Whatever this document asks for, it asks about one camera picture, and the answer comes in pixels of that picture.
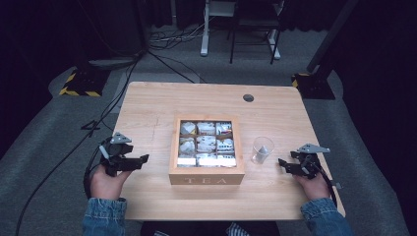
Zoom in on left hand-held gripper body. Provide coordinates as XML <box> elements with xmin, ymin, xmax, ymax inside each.
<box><xmin>98</xmin><ymin>132</ymin><xmax>143</xmax><ymax>178</ymax></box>

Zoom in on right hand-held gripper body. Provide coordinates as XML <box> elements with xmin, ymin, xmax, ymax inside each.
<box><xmin>289</xmin><ymin>143</ymin><xmax>331</xmax><ymax>180</ymax></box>

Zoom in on single pyramid tea bag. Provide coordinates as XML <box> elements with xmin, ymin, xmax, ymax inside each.
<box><xmin>257</xmin><ymin>145</ymin><xmax>270</xmax><ymax>163</ymax></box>

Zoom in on clear glass cup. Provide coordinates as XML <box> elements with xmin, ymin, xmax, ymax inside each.
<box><xmin>250</xmin><ymin>136</ymin><xmax>275</xmax><ymax>165</ymax></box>

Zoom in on wooden tea box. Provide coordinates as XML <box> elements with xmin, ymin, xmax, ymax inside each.
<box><xmin>168</xmin><ymin>113</ymin><xmax>246</xmax><ymax>187</ymax></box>

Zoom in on person's right hand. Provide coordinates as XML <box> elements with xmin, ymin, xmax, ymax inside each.
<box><xmin>292</xmin><ymin>172</ymin><xmax>331</xmax><ymax>202</ymax></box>

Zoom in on person's left hand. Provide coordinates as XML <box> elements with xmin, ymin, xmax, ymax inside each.
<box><xmin>89</xmin><ymin>163</ymin><xmax>133</xmax><ymax>201</ymax></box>

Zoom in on group of tea bags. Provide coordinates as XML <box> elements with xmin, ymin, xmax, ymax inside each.
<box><xmin>178</xmin><ymin>120</ymin><xmax>237</xmax><ymax>168</ymax></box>

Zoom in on black yellow striped stand base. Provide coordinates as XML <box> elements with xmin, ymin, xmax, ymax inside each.
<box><xmin>291</xmin><ymin>72</ymin><xmax>336</xmax><ymax>100</ymax></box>
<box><xmin>58</xmin><ymin>67</ymin><xmax>111</xmax><ymax>98</ymax></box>

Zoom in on person's dark clothing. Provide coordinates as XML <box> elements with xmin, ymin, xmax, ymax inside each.
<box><xmin>141</xmin><ymin>220</ymin><xmax>280</xmax><ymax>236</ymax></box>

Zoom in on dark slanted stand pole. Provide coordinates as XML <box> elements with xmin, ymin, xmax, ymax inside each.
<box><xmin>306</xmin><ymin>0</ymin><xmax>361</xmax><ymax>75</ymax></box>

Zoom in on black metal chair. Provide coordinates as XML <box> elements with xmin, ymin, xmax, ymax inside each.
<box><xmin>227</xmin><ymin>0</ymin><xmax>285</xmax><ymax>65</ymax></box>

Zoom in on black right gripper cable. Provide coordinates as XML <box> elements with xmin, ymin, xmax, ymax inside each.
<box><xmin>309</xmin><ymin>158</ymin><xmax>343</xmax><ymax>208</ymax></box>

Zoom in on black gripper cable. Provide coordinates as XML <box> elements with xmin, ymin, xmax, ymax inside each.
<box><xmin>309</xmin><ymin>158</ymin><xmax>343</xmax><ymax>208</ymax></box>
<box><xmin>83</xmin><ymin>137</ymin><xmax>114</xmax><ymax>200</ymax></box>

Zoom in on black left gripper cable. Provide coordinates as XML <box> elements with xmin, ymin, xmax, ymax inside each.
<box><xmin>83</xmin><ymin>137</ymin><xmax>114</xmax><ymax>200</ymax></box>

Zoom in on long black floor cable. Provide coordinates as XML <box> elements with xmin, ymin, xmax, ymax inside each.
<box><xmin>14</xmin><ymin>48</ymin><xmax>149</xmax><ymax>236</ymax></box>

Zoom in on bundle of floor cables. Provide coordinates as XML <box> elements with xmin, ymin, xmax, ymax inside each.
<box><xmin>149</xmin><ymin>16</ymin><xmax>214</xmax><ymax>45</ymax></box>

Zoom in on white desk frame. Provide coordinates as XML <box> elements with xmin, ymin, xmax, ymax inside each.
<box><xmin>200</xmin><ymin>0</ymin><xmax>283</xmax><ymax>61</ymax></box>

